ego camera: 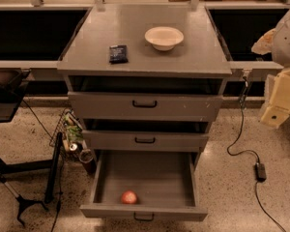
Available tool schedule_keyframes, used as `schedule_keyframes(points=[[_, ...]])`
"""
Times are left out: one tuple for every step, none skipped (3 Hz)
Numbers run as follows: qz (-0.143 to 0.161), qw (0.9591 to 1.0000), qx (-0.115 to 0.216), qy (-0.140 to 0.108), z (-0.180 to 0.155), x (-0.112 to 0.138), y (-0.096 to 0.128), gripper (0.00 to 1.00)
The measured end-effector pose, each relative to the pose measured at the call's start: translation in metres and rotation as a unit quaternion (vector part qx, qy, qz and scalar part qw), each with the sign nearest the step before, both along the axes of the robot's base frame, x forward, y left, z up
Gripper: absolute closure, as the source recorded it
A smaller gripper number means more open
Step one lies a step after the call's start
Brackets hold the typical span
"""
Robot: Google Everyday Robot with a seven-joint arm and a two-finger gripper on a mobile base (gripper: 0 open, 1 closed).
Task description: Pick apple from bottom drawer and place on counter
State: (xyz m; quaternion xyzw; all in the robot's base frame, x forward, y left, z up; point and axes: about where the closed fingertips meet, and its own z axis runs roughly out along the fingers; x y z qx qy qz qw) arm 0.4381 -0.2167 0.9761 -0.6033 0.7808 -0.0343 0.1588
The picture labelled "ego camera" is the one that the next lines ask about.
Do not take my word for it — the red apple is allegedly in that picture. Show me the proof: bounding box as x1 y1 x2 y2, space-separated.
121 190 137 204

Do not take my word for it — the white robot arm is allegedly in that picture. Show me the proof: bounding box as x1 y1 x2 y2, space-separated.
251 9 290 128

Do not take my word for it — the grey drawer cabinet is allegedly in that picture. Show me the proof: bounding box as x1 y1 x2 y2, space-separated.
56 3 233 153

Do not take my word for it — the grey middle drawer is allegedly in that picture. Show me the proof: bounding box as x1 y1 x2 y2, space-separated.
82 119 209 152

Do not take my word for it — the grey drawer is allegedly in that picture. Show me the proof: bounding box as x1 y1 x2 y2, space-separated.
69 76 222 122
82 119 209 152
80 151 207 221

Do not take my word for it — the grey top drawer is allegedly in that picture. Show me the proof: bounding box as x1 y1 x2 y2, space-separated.
69 76 222 122

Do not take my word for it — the grey bottom drawer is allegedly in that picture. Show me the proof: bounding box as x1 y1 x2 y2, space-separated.
80 151 207 221

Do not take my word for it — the dark blue snack packet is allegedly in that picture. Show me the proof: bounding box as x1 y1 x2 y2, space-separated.
109 45 128 64

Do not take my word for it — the white bowl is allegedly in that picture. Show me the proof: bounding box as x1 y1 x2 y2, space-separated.
145 26 184 51

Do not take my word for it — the brown cup on floor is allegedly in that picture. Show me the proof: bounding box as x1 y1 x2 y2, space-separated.
79 149 96 174

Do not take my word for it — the black stand with legs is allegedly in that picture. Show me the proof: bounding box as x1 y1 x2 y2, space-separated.
0 132 63 226

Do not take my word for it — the dark bin at left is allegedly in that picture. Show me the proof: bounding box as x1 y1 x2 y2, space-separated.
0 70 30 123

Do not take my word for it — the wire basket with items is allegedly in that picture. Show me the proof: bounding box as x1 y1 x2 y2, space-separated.
49 108 85 161

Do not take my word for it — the black thin cable left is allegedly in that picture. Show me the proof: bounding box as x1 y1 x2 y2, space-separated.
21 99 64 232

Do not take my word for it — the black power cable with adapter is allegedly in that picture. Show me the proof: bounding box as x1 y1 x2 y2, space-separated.
226 75 287 232

